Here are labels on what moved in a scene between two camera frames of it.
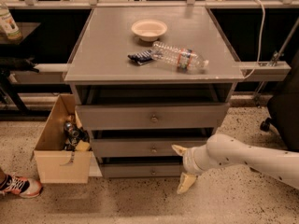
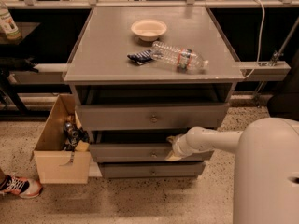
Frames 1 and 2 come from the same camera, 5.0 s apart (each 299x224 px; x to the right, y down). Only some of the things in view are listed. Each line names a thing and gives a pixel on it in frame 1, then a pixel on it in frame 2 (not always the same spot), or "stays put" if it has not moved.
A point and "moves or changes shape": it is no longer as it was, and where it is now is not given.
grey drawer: x=143 y=147 moves or changes shape
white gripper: x=190 y=161 to x=177 y=147
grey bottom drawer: x=164 y=170 stays put
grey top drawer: x=152 y=116 stays put
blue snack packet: x=143 y=56 stays put
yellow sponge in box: x=82 y=146 stays put
